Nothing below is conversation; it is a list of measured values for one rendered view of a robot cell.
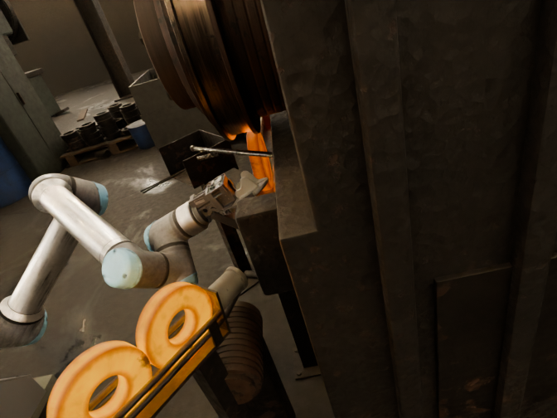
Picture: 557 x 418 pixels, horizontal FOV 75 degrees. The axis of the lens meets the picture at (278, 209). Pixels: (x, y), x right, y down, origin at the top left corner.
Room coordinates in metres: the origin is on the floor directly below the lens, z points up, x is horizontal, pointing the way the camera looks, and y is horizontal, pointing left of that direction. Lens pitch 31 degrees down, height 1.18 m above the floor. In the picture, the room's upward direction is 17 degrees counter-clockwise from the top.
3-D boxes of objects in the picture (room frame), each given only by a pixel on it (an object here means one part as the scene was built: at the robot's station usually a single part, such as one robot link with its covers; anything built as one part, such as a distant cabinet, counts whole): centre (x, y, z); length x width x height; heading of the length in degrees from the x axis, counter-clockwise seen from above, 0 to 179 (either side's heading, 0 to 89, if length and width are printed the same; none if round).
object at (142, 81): (3.72, 0.41, 0.39); 1.03 x 0.83 x 0.79; 88
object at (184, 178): (1.43, 0.26, 0.36); 0.26 x 0.20 x 0.72; 29
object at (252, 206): (0.67, 0.04, 0.68); 0.11 x 0.08 x 0.24; 84
